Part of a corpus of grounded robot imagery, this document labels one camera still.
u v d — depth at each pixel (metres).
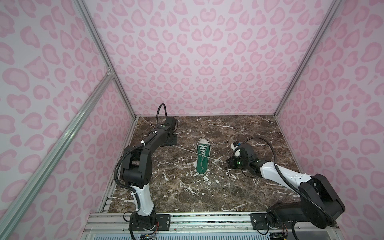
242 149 0.70
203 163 0.90
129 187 0.52
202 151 0.95
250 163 0.67
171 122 0.77
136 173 0.50
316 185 0.47
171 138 0.82
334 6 0.69
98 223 0.75
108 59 0.87
